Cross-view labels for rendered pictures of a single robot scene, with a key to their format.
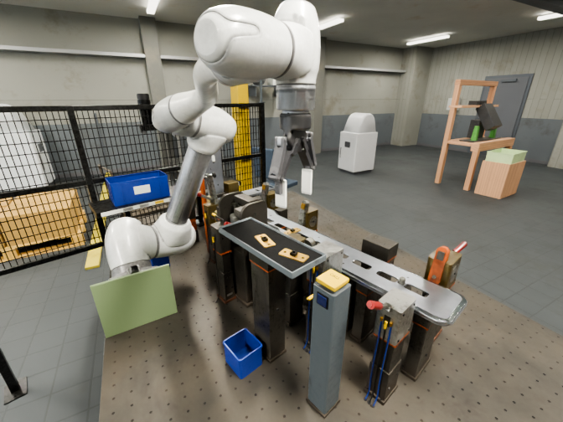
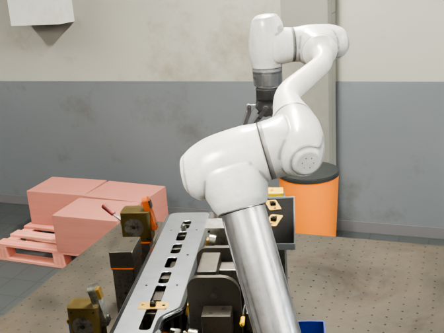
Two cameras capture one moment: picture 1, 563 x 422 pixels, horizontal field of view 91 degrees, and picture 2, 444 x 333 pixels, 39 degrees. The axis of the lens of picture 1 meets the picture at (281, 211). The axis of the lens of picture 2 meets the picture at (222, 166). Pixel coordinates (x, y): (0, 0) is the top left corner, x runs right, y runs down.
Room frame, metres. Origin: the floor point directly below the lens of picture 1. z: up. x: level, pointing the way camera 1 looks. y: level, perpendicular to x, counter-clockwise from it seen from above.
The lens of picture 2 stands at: (2.04, 1.28, 1.90)
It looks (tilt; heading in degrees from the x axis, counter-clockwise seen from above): 18 degrees down; 229
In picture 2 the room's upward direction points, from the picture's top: 4 degrees counter-clockwise
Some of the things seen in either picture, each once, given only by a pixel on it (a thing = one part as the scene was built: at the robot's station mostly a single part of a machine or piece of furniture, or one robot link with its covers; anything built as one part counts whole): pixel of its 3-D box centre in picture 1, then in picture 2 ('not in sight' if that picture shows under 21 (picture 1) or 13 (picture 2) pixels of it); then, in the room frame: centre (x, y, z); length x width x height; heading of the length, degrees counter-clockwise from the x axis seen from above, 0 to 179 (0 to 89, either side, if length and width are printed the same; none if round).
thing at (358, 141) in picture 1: (357, 142); not in sight; (6.42, -1.73, 0.65); 0.64 x 0.54 x 1.29; 119
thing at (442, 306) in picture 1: (296, 233); (152, 303); (1.16, -0.07, 1.00); 1.38 x 0.22 x 0.02; 42
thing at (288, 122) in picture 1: (295, 132); (268, 101); (0.69, -0.03, 1.50); 0.08 x 0.07 x 0.09; 145
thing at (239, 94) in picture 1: (243, 172); not in sight; (2.31, 0.32, 1.00); 0.18 x 0.18 x 2.00; 42
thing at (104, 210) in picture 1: (173, 192); not in sight; (1.71, 0.70, 1.01); 0.90 x 0.22 x 0.03; 132
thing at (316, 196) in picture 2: not in sight; (309, 215); (-0.87, -1.23, 0.31); 0.40 x 0.39 x 0.62; 28
